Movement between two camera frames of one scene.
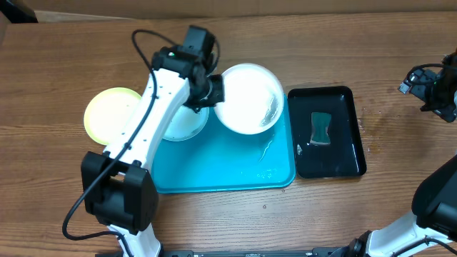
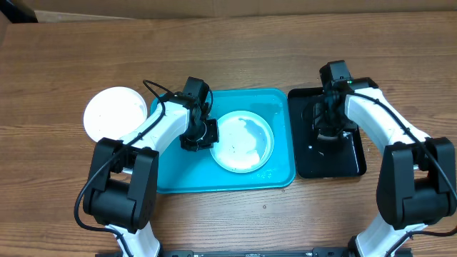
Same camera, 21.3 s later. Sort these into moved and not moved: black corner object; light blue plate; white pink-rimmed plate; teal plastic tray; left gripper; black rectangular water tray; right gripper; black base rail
Moved: left gripper; light blue plate; white pink-rimmed plate; right gripper
Not moved: teal plastic tray; black rectangular water tray; black base rail; black corner object
